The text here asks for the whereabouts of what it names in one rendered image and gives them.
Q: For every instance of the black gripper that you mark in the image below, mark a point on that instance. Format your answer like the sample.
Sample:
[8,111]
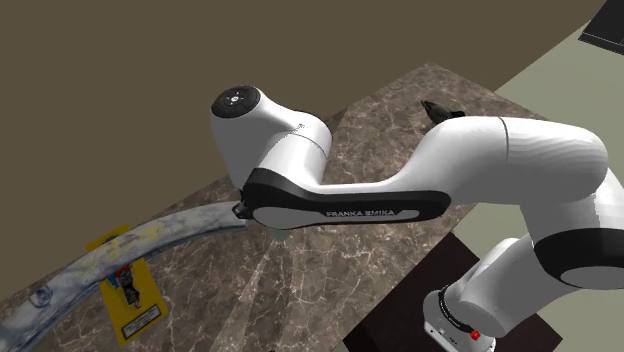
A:
[241,210]

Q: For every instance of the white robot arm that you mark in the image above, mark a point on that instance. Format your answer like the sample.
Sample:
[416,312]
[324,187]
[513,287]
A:
[487,151]

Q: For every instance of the pale blue marbled curved band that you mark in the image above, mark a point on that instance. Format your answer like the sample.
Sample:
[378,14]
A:
[146,239]

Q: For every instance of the yellow toy figure package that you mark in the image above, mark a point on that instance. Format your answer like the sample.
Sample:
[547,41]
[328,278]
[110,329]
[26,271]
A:
[146,304]

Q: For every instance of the dark robot stand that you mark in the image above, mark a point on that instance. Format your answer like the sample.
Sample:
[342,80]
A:
[419,273]

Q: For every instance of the black pointed object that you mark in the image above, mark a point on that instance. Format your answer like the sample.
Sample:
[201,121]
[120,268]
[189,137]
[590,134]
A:
[438,113]

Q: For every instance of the black flat box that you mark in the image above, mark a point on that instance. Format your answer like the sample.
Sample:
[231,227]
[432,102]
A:
[607,27]

